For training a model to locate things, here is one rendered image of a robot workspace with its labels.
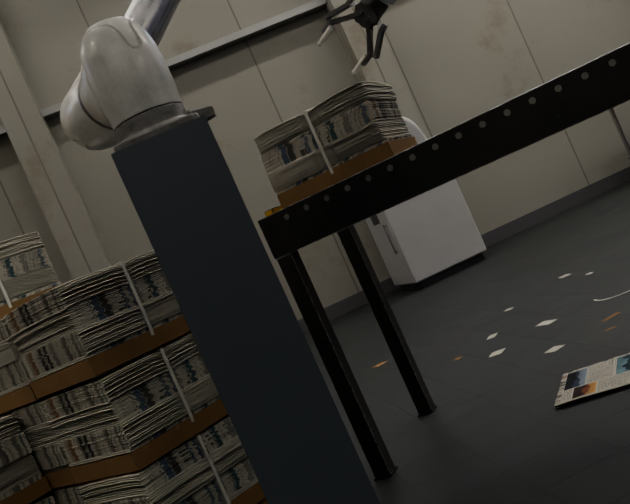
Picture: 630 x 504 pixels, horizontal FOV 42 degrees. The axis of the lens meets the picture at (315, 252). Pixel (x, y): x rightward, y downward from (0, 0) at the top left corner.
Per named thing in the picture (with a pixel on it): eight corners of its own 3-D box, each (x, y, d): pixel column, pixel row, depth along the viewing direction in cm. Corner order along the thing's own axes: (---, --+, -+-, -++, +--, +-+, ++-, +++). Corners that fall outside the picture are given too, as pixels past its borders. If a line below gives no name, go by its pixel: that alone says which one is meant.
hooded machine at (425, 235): (466, 259, 707) (402, 117, 705) (492, 256, 645) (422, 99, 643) (396, 292, 696) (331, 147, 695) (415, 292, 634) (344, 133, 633)
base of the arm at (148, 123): (218, 109, 163) (207, 84, 163) (114, 152, 159) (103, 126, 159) (216, 128, 181) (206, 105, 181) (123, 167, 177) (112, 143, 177)
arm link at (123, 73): (128, 113, 158) (81, 10, 158) (98, 145, 173) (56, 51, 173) (196, 94, 168) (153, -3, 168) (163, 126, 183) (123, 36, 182)
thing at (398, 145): (345, 178, 230) (339, 164, 229) (375, 170, 256) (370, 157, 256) (395, 155, 223) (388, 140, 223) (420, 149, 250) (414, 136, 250)
